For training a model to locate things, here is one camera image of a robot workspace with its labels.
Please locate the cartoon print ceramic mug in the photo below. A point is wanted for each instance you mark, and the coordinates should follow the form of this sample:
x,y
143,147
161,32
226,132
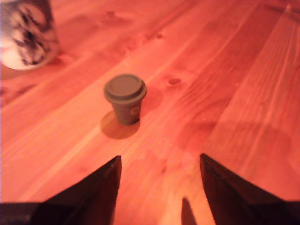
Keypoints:
x,y
25,35

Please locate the dark brown coffee capsule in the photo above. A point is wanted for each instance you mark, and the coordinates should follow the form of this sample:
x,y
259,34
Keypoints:
x,y
125,98

